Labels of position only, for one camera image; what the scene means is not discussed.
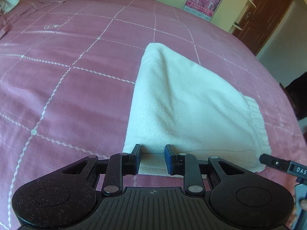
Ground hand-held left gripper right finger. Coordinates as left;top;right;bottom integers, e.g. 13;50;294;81
164;144;247;196

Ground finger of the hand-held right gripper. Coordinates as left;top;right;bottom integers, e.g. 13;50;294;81
260;154;307;176

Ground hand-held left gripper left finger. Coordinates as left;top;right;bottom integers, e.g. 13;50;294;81
62;144;142;196

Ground white pants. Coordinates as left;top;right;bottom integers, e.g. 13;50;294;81
122;43;272;176

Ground dark cloth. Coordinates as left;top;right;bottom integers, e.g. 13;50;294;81
279;71;307;121

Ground pink checked bed sheet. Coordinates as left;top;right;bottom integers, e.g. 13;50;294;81
0;0;307;230

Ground brown wooden door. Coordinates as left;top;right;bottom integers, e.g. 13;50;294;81
231;0;295;56

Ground cream wardrobe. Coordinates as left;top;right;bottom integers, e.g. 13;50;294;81
103;0;261;33

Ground patterned floral blanket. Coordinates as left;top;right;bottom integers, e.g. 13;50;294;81
0;0;20;14

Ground metal door handle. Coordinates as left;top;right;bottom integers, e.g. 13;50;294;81
232;11;251;30

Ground pink wall poster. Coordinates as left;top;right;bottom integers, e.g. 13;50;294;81
184;0;226;22

